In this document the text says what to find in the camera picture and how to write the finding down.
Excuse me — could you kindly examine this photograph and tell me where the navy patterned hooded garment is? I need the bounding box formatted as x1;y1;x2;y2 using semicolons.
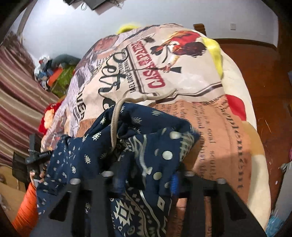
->
32;103;200;236

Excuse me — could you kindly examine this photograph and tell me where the orange sleeve left forearm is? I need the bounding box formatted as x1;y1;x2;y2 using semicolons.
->
12;183;39;236

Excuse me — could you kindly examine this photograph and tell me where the clutter pile of clothes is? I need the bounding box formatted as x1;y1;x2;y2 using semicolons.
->
34;56;54;91

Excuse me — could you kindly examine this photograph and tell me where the person left hand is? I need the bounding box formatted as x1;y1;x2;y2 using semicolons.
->
29;170;45;187

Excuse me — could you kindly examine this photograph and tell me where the red plush toy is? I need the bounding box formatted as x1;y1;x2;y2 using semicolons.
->
38;102;61;135

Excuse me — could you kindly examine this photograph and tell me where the red gold striped curtain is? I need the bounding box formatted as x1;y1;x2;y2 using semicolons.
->
0;32;58;166

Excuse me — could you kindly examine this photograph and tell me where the green patterned storage box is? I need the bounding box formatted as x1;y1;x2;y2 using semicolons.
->
50;65;76;98

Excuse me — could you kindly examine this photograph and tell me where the orange box on pile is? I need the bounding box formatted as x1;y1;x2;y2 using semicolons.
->
47;68;63;87

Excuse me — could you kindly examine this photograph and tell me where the grey plush pillow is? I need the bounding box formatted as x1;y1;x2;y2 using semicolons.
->
51;54;81;68

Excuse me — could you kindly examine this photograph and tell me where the printed newspaper pattern bedspread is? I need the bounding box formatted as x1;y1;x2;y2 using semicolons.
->
41;24;271;229

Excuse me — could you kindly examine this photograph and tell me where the wooden bed post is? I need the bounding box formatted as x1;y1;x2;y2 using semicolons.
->
193;23;206;36

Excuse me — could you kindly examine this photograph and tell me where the white wall socket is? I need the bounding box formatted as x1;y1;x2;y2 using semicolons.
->
230;23;236;31

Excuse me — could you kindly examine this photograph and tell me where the large black wall television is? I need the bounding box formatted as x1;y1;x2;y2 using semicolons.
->
63;0;75;5

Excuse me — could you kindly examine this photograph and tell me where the small black wall monitor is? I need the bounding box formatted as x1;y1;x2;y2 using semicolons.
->
83;0;109;10

